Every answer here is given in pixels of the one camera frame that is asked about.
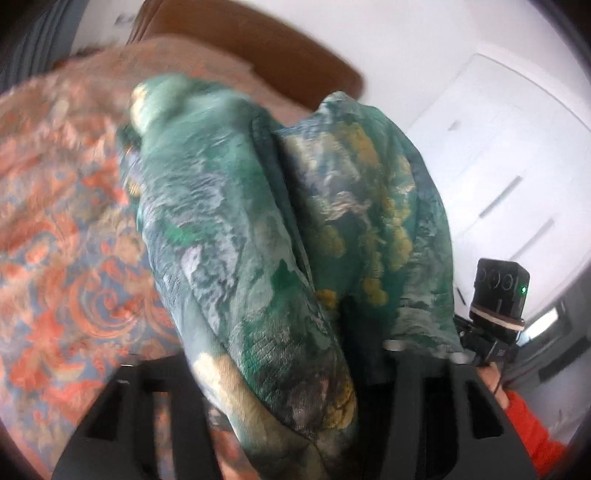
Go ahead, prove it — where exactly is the white wardrobe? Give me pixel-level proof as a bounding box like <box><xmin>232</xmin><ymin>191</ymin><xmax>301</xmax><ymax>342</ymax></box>
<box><xmin>402</xmin><ymin>52</ymin><xmax>591</xmax><ymax>324</ymax></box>

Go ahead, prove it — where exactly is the brown wooden headboard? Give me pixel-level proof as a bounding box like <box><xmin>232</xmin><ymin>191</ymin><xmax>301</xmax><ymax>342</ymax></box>
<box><xmin>129</xmin><ymin>0</ymin><xmax>365</xmax><ymax>112</ymax></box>

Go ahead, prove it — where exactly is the person's right hand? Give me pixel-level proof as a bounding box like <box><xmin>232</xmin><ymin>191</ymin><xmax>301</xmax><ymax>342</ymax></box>
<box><xmin>478</xmin><ymin>359</ymin><xmax>510</xmax><ymax>409</ymax></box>

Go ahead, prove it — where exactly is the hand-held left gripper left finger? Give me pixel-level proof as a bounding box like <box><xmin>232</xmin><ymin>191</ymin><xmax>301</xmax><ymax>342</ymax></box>
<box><xmin>52</xmin><ymin>354</ymin><xmax>221</xmax><ymax>480</ymax></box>

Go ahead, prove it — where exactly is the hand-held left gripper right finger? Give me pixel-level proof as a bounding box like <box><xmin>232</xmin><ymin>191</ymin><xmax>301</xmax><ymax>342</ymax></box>
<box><xmin>365</xmin><ymin>340</ymin><xmax>539</xmax><ymax>480</ymax></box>

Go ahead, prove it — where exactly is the grey curtain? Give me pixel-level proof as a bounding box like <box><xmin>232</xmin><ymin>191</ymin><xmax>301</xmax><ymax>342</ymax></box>
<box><xmin>0</xmin><ymin>0</ymin><xmax>93</xmax><ymax>88</ymax></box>

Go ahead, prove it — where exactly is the green landscape print garment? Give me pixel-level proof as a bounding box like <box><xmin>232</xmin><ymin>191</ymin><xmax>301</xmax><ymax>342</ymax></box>
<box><xmin>115</xmin><ymin>74</ymin><xmax>465</xmax><ymax>480</ymax></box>

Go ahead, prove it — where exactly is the orange blue patterned bedspread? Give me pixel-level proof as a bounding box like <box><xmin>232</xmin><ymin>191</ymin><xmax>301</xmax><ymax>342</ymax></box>
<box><xmin>0</xmin><ymin>37</ymin><xmax>315</xmax><ymax>480</ymax></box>

